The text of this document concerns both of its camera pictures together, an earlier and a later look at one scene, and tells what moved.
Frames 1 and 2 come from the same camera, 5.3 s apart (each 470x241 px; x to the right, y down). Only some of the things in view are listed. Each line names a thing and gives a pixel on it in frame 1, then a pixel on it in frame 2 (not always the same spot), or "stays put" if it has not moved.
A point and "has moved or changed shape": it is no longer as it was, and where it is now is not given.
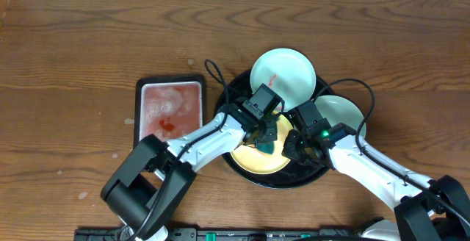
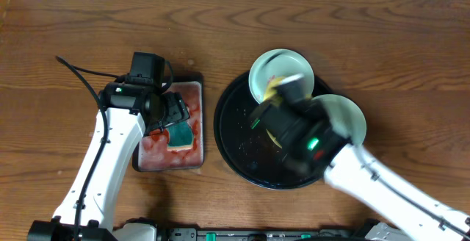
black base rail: (229, 234) stays put
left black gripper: (265, 132) to (176, 108)
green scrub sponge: (266, 147) to (180, 137)
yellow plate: (253, 161) has moved or changed shape
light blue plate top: (288, 73) stays put
